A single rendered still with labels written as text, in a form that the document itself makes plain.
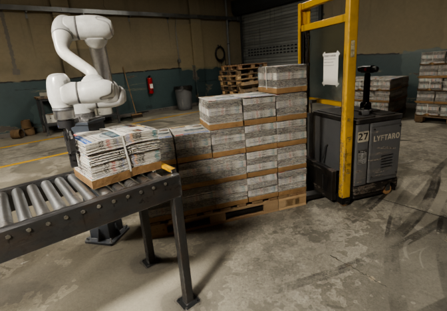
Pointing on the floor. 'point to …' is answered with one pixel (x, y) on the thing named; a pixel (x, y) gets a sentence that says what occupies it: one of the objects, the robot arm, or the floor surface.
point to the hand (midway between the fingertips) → (73, 159)
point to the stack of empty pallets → (237, 76)
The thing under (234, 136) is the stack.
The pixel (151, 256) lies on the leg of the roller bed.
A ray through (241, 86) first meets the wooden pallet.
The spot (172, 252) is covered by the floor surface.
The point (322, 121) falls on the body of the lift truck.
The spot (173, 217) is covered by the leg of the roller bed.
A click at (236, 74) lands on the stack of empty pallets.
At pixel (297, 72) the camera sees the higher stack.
